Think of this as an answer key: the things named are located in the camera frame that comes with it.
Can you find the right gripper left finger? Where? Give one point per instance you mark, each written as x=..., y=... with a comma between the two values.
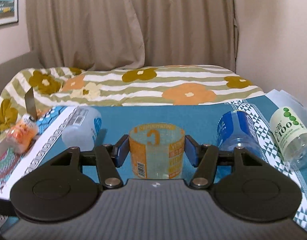
x=108, y=159

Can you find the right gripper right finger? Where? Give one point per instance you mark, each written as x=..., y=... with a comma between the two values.
x=204, y=158

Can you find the white translucent cup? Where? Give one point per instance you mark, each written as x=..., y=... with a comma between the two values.
x=82, y=129

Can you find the green white label cup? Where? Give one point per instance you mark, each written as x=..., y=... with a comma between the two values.
x=290, y=135

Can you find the teal patterned tablecloth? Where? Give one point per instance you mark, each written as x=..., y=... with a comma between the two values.
x=198, y=121

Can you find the floral striped duvet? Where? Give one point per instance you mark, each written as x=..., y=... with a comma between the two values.
x=165, y=85

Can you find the grey laptop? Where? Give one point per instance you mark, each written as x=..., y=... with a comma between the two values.
x=31, y=110

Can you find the grey headboard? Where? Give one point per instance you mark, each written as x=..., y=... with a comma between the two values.
x=10, y=68

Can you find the beige curtain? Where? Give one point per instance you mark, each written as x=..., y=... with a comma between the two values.
x=108, y=34

